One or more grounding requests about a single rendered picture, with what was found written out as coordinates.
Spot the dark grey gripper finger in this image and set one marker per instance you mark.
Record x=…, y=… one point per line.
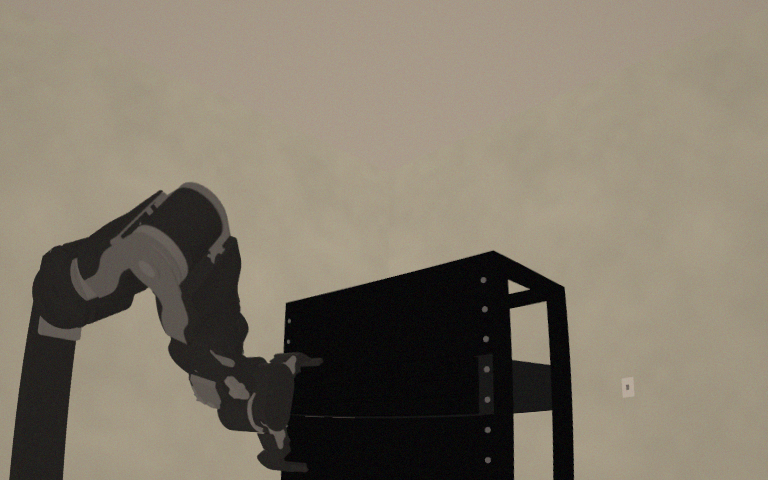
x=295, y=362
x=276, y=445

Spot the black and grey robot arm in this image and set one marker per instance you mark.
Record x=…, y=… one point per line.
x=188, y=228

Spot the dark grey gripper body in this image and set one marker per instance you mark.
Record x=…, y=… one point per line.
x=271, y=401

